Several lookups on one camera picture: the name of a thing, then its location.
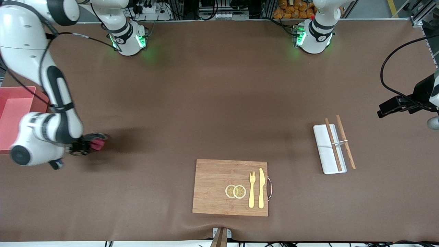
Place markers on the yellow knife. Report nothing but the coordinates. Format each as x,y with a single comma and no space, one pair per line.
261,188

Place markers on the brown wooden chopstick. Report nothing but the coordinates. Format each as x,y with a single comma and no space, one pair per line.
345,142
333,144

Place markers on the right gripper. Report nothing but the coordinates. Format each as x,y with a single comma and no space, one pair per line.
80,145

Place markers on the white power strip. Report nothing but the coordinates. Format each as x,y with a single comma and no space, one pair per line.
149,8

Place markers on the pink plastic bin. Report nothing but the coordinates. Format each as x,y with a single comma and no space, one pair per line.
10,109

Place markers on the yellow fork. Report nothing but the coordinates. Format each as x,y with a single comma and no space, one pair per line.
252,192

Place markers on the lemon slice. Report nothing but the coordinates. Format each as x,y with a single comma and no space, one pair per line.
240,191
229,191

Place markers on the red and grey cloth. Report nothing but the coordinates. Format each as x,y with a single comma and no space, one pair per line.
97,144

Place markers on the aluminium frame profile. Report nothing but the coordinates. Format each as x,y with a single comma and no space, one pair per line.
423,13

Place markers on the white rectangular tray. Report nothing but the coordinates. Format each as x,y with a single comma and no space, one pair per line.
324,147

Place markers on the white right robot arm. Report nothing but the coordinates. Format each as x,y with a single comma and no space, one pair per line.
24,44

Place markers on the white chopstick band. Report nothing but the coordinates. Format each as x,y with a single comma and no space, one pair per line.
339,142

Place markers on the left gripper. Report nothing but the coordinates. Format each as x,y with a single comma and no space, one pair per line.
420,93

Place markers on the grey table edge bracket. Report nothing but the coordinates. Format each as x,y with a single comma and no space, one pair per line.
222,235

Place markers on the orange snack packets pile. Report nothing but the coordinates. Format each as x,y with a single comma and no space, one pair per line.
295,10

